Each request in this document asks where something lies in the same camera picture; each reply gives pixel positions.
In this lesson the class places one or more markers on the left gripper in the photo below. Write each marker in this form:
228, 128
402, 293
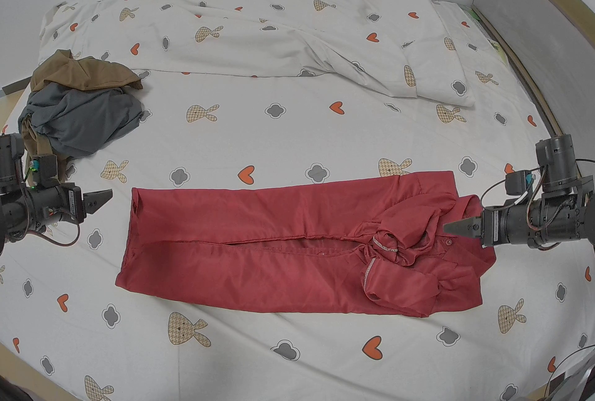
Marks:
53, 206

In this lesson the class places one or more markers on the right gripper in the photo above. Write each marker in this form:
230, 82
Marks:
511, 225

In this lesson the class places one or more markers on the red shirt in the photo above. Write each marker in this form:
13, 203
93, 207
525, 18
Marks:
260, 250

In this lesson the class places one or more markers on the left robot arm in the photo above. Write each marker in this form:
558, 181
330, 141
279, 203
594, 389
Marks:
9, 157

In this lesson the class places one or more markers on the bed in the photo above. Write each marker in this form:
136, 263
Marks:
260, 343

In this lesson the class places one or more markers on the grey garment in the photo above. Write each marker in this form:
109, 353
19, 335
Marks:
79, 120

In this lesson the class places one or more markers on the brown garment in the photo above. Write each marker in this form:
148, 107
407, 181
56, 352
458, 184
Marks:
93, 74

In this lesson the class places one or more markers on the white printed quilt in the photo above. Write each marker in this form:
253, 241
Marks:
279, 32

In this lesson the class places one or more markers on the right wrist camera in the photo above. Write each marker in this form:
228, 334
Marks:
518, 182

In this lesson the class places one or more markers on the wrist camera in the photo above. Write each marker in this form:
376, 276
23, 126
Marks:
46, 169
518, 182

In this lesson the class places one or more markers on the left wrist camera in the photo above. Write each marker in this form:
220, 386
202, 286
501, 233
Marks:
46, 169

